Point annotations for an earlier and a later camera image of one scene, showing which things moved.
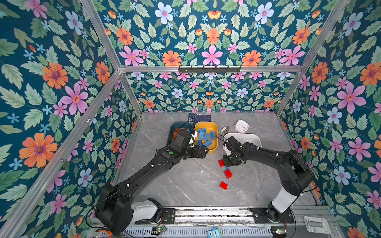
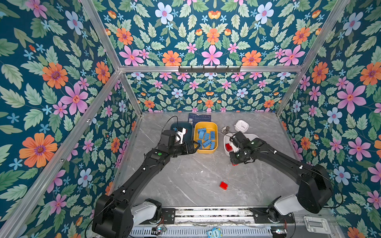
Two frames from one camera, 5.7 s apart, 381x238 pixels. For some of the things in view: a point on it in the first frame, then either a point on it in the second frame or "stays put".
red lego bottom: [223, 185] stays put
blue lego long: [208, 143] stays put
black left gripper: [201, 154] to [185, 151]
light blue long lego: [203, 130] stays put
